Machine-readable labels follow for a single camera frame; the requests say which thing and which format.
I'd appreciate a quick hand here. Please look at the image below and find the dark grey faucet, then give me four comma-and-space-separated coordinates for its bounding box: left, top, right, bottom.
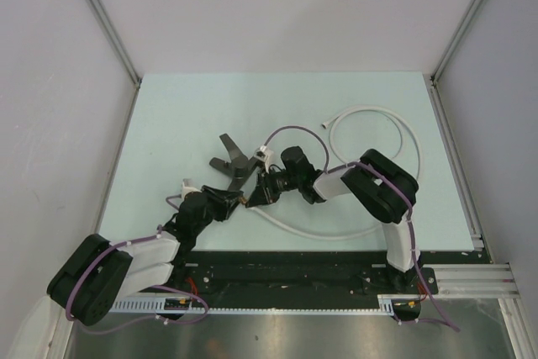
209, 133, 258, 192

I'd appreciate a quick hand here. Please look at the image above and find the right aluminium corner post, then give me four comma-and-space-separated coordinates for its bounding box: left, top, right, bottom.
429, 0, 510, 87

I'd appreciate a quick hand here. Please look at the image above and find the left aluminium corner post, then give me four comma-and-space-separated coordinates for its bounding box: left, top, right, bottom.
61, 0, 141, 89

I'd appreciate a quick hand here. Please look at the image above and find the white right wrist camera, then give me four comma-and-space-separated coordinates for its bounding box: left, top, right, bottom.
254, 145, 275, 169

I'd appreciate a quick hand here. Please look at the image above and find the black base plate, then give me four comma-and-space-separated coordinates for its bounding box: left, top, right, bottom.
141, 251, 437, 309

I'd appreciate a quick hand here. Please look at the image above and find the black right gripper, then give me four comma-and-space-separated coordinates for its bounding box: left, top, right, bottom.
245, 166, 301, 207

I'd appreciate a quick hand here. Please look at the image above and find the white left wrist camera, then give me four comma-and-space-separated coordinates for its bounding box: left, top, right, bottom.
180, 178, 198, 199

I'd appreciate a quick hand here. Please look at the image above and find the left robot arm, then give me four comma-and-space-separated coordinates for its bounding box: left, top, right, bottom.
46, 186, 244, 326

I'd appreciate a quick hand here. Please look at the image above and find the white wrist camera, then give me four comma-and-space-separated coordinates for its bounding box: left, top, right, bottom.
180, 178, 198, 199
254, 145, 275, 169

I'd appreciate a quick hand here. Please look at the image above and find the white flexible hose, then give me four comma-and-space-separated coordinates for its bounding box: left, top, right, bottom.
247, 106, 425, 241

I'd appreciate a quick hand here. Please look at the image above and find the aluminium frame rail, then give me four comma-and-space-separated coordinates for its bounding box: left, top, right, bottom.
431, 264, 520, 298

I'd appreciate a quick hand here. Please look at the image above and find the white slotted cable duct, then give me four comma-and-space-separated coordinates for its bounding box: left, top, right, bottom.
109, 294, 420, 316

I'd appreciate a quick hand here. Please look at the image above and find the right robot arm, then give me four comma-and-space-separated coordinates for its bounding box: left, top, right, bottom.
245, 146, 420, 293

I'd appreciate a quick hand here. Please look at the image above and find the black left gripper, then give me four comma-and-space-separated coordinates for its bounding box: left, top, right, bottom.
193, 184, 244, 235

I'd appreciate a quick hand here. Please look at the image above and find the aluminium corner post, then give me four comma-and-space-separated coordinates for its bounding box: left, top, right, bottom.
61, 0, 141, 89
429, 0, 510, 87

